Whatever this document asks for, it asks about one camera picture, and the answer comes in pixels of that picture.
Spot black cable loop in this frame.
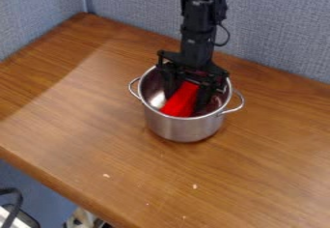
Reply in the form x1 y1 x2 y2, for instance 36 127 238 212
0 187 24 228

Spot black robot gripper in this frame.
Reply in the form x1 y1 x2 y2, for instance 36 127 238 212
157 32 230 114

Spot stainless steel pot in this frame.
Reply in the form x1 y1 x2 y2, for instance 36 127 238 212
129 67 245 143

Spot red rectangular block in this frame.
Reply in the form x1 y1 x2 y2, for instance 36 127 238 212
161 81 199 117

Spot black and grey corner object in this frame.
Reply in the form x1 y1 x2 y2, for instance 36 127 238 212
0 205 40 228

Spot white object below table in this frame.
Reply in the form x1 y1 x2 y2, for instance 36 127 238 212
62 208 114 228

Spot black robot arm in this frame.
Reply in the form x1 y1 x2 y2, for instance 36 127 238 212
157 0 230 117

